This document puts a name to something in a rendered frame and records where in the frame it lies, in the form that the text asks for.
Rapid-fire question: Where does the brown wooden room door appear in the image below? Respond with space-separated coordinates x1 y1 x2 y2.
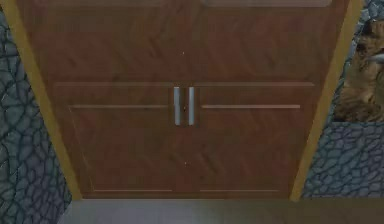
16 0 186 200
183 0 350 200

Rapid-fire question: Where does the silver bar door handle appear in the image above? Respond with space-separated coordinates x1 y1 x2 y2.
187 86 196 127
173 86 182 127

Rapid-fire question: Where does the brown mottled wall picture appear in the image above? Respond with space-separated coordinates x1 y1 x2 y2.
333 19 384 123

